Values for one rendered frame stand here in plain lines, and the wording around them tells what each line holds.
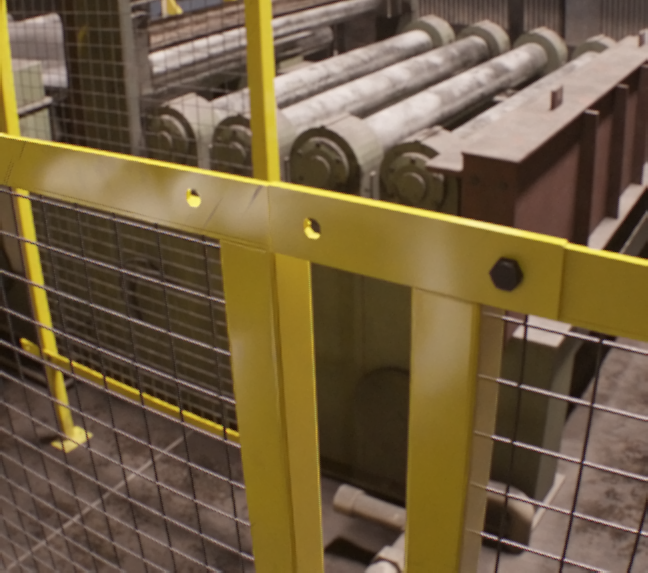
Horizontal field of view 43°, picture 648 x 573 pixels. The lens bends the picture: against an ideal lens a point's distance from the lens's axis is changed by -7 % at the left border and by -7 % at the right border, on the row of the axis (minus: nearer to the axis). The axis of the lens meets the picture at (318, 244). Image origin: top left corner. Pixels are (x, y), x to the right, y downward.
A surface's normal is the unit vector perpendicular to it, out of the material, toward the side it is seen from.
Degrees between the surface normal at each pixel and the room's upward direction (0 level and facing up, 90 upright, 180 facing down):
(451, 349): 90
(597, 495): 0
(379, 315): 90
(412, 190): 90
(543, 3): 90
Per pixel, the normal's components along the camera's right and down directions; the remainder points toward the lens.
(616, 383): -0.04, -0.91
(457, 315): -0.55, 0.36
